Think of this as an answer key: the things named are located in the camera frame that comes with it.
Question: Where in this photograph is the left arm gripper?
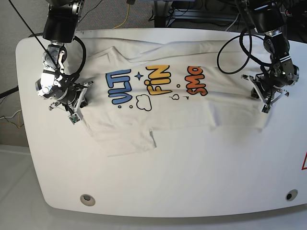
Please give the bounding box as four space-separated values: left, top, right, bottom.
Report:
241 74 289 107

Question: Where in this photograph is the table cable grommet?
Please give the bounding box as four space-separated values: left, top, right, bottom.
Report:
80 194 95 207
285 189 298 201

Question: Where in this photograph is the left table cable grommet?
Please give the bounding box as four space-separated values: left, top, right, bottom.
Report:
80 194 95 207

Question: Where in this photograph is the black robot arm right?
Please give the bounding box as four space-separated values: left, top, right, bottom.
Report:
35 0 93 124

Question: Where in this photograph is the white printed T-shirt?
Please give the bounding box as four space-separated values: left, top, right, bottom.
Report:
80 38 269 156

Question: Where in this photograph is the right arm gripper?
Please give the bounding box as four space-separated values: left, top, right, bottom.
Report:
48 80 94 117

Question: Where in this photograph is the black table base frame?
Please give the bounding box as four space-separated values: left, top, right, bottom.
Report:
149 0 244 30

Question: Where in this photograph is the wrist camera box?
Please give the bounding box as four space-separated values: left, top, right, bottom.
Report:
69 113 83 125
261 104 271 114

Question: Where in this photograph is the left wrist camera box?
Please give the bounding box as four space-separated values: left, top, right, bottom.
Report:
261 104 271 114

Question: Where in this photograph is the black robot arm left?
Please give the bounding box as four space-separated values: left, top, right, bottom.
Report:
235 0 299 114

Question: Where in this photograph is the right table cable grommet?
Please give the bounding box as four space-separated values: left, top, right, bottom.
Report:
285 189 298 201

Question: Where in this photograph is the yellow cable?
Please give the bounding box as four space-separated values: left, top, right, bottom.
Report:
113 4 130 30

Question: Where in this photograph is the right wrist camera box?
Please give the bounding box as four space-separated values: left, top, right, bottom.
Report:
69 113 83 125

